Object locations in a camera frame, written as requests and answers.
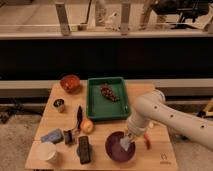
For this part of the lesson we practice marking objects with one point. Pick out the dark eggplant utensil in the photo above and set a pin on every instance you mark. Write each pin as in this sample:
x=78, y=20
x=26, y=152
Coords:
x=79, y=117

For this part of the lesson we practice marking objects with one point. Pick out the white paper cup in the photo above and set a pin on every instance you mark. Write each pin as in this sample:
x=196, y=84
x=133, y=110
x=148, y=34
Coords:
x=46, y=152

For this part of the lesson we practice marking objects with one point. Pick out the grey towel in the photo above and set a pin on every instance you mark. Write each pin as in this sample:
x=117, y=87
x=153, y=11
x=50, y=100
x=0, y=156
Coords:
x=123, y=143

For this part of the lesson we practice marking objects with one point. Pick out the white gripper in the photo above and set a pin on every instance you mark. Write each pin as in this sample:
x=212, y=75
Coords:
x=132, y=133

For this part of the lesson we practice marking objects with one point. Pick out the blue sponge block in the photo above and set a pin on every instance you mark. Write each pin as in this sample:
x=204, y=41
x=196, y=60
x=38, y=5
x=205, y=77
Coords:
x=54, y=136

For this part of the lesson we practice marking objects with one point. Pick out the black brush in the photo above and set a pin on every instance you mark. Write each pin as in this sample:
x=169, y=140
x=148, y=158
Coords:
x=68, y=137

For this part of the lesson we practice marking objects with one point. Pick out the orange bowl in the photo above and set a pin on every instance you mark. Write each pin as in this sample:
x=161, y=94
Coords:
x=70, y=83

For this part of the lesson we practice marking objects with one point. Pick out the peach apple fruit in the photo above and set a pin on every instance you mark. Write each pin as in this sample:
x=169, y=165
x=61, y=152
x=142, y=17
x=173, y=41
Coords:
x=87, y=126

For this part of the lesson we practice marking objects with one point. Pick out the dark round coaster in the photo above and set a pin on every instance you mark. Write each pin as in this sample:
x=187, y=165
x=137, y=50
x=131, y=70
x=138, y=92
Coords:
x=90, y=151

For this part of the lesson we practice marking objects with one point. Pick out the purple bowl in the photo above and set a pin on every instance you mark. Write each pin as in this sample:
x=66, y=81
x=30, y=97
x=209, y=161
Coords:
x=115, y=151

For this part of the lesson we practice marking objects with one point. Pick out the orange carrot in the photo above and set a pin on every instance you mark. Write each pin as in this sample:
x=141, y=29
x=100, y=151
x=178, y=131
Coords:
x=147, y=141

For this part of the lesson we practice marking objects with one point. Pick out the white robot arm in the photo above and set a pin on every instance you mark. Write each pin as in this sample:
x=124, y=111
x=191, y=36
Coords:
x=151, y=106

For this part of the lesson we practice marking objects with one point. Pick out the green plastic tray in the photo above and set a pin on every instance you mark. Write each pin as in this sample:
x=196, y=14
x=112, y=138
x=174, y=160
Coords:
x=100, y=108

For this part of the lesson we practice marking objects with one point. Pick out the small dark cup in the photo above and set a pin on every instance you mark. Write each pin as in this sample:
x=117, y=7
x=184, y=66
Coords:
x=59, y=104

